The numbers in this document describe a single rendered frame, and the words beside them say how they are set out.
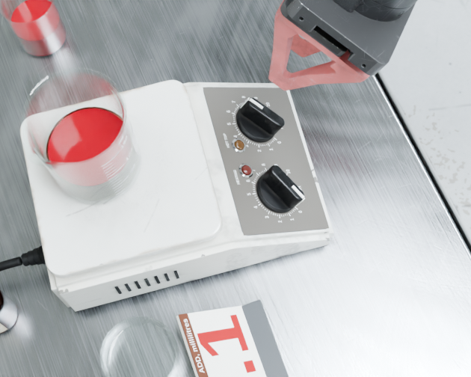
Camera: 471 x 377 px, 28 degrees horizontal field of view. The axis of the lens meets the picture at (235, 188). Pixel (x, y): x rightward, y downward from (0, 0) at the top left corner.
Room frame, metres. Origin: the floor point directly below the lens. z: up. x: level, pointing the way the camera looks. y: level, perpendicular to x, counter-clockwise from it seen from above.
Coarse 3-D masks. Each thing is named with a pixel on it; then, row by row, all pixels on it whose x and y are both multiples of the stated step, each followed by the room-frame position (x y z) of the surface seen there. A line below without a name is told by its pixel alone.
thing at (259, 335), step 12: (204, 312) 0.15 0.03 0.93; (216, 312) 0.15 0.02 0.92; (240, 312) 0.15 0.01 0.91; (252, 312) 0.15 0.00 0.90; (264, 312) 0.15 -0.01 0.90; (180, 324) 0.14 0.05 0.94; (252, 324) 0.14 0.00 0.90; (264, 324) 0.14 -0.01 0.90; (252, 336) 0.13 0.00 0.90; (264, 336) 0.13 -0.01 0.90; (252, 348) 0.13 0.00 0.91; (264, 348) 0.12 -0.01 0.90; (276, 348) 0.12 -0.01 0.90; (192, 360) 0.12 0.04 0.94; (264, 360) 0.12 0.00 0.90; (276, 360) 0.12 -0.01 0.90; (264, 372) 0.11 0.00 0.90; (276, 372) 0.11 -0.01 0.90
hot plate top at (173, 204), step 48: (144, 96) 0.29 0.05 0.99; (144, 144) 0.26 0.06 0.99; (192, 144) 0.25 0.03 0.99; (48, 192) 0.23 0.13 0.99; (144, 192) 0.22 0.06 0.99; (192, 192) 0.22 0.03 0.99; (48, 240) 0.20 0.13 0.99; (96, 240) 0.19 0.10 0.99; (144, 240) 0.19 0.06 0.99; (192, 240) 0.19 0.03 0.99
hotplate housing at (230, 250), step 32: (192, 96) 0.30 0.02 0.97; (224, 192) 0.22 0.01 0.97; (320, 192) 0.23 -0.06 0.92; (224, 224) 0.20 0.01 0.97; (32, 256) 0.21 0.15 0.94; (160, 256) 0.18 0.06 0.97; (192, 256) 0.18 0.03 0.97; (224, 256) 0.18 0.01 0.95; (256, 256) 0.19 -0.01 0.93; (64, 288) 0.17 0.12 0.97; (96, 288) 0.17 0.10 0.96; (128, 288) 0.17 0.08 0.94; (160, 288) 0.18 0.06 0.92
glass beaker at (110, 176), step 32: (32, 96) 0.26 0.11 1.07; (64, 96) 0.27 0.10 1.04; (96, 96) 0.27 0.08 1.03; (32, 128) 0.25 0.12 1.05; (128, 128) 0.24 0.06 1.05; (32, 160) 0.22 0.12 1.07; (96, 160) 0.22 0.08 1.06; (128, 160) 0.23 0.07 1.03; (96, 192) 0.22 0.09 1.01; (128, 192) 0.22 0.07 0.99
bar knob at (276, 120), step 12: (240, 108) 0.29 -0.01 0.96; (252, 108) 0.28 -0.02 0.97; (264, 108) 0.28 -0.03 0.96; (240, 120) 0.28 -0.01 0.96; (252, 120) 0.28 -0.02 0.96; (264, 120) 0.28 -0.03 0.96; (276, 120) 0.27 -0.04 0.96; (252, 132) 0.27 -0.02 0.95; (264, 132) 0.27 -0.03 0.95; (276, 132) 0.27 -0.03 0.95
